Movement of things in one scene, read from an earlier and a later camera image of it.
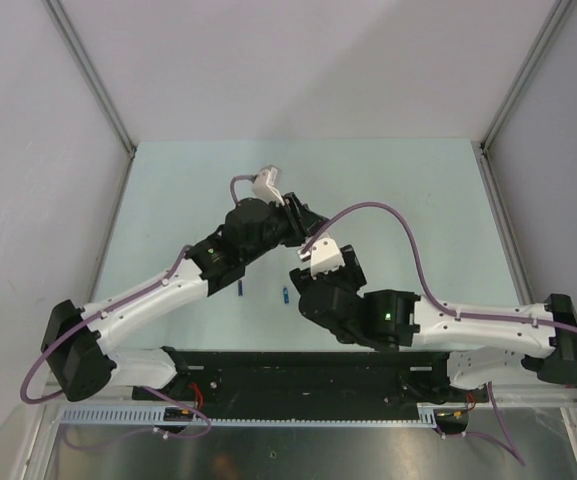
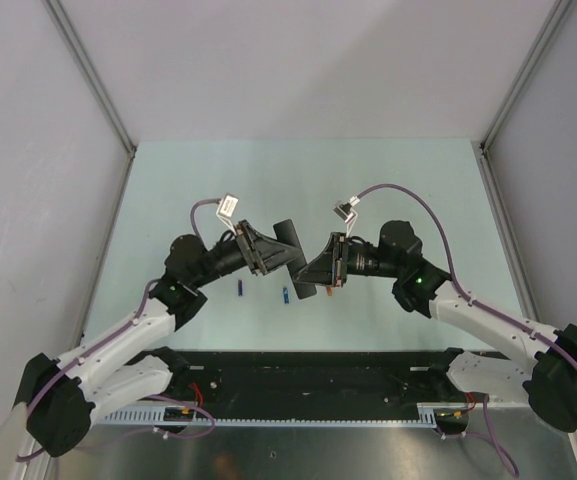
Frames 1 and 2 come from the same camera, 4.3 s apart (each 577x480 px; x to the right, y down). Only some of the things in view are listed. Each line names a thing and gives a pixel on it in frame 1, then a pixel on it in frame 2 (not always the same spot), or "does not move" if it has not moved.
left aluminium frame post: x=89 y=68 does not move
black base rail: x=313 y=384 does not move
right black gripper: x=351 y=271 to x=328 y=268
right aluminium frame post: x=481 y=147 does not move
